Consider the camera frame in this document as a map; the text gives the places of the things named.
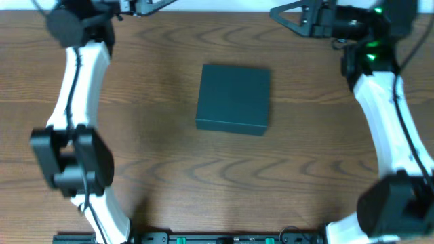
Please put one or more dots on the dark green box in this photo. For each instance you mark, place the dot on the dark green box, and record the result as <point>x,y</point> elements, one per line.
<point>233,99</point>

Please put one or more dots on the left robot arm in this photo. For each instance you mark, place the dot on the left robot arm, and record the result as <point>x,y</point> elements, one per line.
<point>73,157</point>

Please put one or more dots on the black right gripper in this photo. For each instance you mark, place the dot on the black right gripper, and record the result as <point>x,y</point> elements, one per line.
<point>316,21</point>

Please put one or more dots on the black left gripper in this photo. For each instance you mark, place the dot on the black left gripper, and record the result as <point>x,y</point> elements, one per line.
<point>129,5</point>

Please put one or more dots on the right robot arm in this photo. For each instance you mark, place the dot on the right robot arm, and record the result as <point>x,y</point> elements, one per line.
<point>400,205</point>

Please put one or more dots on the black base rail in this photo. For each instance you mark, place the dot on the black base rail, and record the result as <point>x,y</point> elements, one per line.
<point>288,238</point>

